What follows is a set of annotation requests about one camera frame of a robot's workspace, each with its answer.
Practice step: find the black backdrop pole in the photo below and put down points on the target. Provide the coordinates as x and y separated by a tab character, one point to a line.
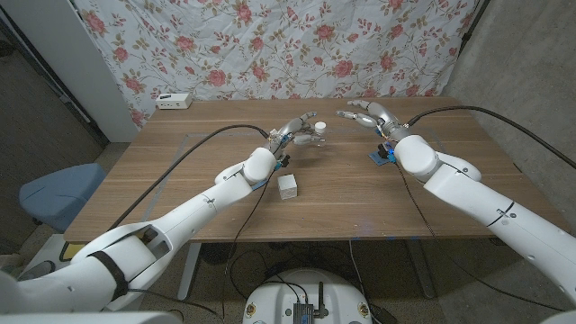
473	22

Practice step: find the white cube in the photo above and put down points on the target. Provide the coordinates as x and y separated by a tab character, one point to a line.
287	186

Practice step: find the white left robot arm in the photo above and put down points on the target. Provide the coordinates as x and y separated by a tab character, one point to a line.
202	204

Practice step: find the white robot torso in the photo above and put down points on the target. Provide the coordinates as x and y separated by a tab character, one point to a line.
270	292

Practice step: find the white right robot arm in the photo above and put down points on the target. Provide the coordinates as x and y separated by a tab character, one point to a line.
495	211

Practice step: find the white partition panel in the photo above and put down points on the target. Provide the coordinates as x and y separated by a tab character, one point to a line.
63	45

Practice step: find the grey round floor disc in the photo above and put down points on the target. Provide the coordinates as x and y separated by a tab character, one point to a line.
38	269

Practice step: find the yellow black floor mat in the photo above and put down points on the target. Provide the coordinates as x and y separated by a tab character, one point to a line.
67	252

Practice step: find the floral backdrop cloth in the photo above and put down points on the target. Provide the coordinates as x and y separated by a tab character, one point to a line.
288	45

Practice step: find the round black floor base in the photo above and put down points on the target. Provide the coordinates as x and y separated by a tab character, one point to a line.
216	253

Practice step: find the blue padded stool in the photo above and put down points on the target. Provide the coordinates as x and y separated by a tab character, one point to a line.
58	193

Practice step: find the white table leg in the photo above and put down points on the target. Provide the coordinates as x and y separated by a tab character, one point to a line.
189	274

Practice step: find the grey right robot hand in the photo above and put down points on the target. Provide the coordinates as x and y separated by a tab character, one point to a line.
382	117

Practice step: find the grey table leg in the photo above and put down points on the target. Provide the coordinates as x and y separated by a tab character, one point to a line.
423	274

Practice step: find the white power strip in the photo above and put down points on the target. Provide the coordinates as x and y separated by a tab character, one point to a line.
173	101

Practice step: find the clear white-capped medicine bottle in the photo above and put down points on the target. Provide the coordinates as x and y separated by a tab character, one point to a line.
320	127

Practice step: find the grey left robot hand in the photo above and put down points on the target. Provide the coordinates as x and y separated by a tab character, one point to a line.
288	132

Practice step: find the black power adapter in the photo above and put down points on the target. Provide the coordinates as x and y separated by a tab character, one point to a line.
382	316

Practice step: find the black module with antenna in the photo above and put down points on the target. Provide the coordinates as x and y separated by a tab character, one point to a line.
302	311

